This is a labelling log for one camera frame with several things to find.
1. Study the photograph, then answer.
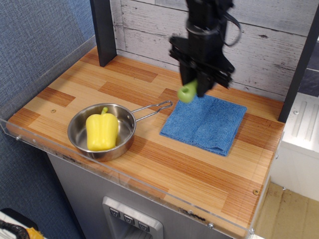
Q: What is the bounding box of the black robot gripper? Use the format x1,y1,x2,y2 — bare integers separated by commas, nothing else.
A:
169,24,235,97

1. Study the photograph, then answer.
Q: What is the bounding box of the green handled grey spatula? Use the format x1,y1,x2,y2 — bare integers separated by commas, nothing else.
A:
177,79,198,103

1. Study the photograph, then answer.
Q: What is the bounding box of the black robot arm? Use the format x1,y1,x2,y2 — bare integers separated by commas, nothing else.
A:
169,0,235,97

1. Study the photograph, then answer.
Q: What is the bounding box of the blue folded cloth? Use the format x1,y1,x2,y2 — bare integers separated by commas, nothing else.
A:
160,95,247,156

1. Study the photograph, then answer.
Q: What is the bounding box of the small steel frying pan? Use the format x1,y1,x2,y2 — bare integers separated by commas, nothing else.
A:
67,101,173,161

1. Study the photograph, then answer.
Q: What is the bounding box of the yellow toy bell pepper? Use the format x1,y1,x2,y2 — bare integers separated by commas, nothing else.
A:
86,107,119,151

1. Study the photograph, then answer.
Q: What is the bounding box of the white ridged side unit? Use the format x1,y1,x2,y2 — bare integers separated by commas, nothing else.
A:
270,93,319,201

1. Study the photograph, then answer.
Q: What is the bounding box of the grey dispenser button panel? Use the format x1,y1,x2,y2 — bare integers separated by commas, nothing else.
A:
102,196,164,239

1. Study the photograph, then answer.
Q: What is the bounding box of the black and yellow object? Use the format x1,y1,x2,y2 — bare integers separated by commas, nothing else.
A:
0,208,45,239

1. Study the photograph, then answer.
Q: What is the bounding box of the black cable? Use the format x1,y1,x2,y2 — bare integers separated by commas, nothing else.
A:
221,4,242,47

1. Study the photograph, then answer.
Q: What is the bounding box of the dark grey right post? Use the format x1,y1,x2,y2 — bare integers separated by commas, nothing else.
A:
278,6,319,123

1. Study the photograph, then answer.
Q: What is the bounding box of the dark grey post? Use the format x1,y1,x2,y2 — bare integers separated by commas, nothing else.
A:
90,0,117,67
278,6,319,123

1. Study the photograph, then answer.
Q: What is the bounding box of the dark grey left post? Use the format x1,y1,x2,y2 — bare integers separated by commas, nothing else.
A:
90,0,117,67

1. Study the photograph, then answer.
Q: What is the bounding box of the clear acrylic guard rail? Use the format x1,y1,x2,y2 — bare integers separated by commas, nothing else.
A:
0,33,283,239

